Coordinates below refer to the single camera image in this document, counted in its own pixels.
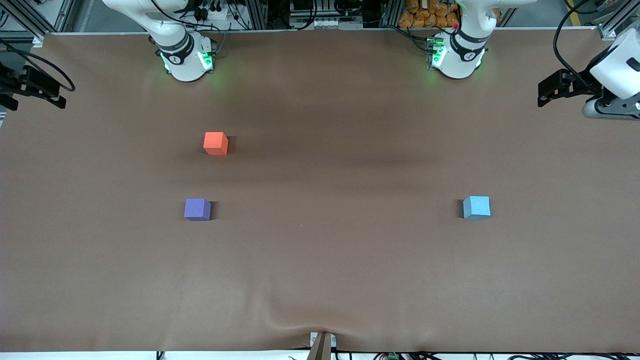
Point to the white metal bracket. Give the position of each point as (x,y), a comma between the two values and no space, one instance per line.
(333,340)

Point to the aluminium frame profile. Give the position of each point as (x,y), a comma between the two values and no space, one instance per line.
(257,14)
(390,12)
(30,22)
(615,22)

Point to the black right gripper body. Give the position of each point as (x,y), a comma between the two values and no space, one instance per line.
(11,83)

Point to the brown table mat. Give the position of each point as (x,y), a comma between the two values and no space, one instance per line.
(350,250)

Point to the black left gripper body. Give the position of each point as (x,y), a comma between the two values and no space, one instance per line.
(581,83)

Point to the pile of orange lumpy objects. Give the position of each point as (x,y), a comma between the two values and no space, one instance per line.
(425,15)

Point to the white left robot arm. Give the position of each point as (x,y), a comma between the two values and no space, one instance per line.
(457,62)

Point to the purple foam block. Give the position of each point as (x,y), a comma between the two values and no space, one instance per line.
(196,209)

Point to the orange foam block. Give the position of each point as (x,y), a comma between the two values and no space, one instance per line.
(215,142)

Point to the brown bar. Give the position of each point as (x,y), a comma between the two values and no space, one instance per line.
(320,350)

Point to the white terminal block row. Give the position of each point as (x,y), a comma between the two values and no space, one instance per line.
(330,23)

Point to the light blue foam block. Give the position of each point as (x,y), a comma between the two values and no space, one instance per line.
(476,207)

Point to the white power strip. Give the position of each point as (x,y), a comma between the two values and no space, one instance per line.
(215,14)

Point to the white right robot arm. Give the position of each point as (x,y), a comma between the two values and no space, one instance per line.
(185,65)

